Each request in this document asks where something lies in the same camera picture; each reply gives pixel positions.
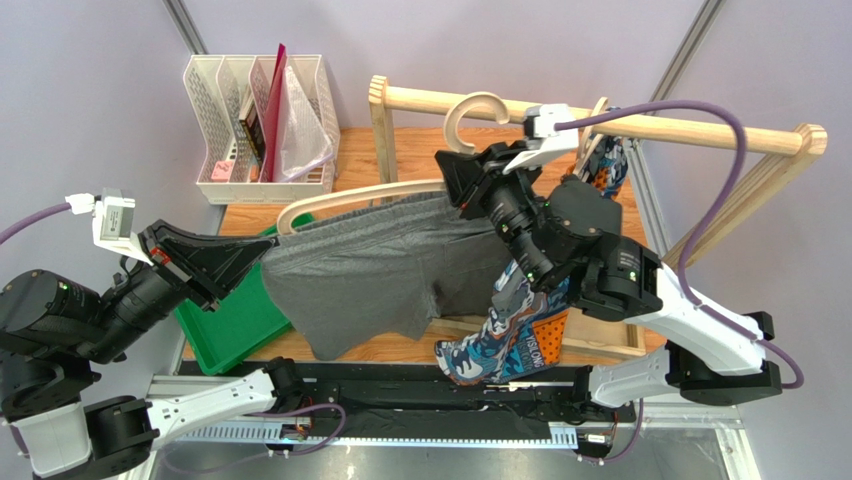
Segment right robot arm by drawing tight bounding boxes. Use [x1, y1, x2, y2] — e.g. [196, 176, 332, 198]
[435, 141, 782, 409]

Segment green plastic tray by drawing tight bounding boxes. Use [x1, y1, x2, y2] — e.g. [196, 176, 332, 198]
[174, 212, 315, 376]

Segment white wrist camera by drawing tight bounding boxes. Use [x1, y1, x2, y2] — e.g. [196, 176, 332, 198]
[65, 188, 153, 265]
[502, 104, 580, 175]

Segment white file organizer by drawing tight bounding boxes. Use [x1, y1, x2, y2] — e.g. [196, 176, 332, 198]
[183, 55, 336, 205]

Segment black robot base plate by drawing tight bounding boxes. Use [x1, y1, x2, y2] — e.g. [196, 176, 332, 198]
[179, 359, 637, 449]

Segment pink eraser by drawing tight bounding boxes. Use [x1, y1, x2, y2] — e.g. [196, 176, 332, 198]
[210, 160, 235, 183]

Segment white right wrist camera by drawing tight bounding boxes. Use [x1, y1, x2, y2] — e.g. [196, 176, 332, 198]
[502, 104, 580, 175]

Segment red folder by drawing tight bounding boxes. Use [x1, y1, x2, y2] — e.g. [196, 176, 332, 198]
[261, 44, 287, 182]

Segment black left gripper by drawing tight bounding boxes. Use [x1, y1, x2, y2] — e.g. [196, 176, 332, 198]
[77, 217, 276, 362]

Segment clear plastic bag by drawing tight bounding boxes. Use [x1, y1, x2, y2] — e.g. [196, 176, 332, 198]
[275, 65, 332, 183]

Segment grey shorts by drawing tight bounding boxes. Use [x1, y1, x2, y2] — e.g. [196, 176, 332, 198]
[261, 193, 511, 361]

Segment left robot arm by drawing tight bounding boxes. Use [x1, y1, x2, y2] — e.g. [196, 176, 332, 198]
[1, 220, 303, 479]

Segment patterned blue orange shorts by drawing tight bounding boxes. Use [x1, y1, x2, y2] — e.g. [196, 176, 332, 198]
[434, 129, 630, 386]

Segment wooden clothes rack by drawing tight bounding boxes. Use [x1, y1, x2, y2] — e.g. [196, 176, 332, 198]
[367, 74, 829, 362]

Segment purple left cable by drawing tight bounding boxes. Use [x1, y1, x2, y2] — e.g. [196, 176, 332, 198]
[0, 201, 73, 246]

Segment dark book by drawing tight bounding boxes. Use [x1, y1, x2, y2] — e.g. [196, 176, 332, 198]
[238, 98, 266, 166]

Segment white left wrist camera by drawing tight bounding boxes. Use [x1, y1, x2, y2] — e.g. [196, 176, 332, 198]
[65, 188, 153, 265]

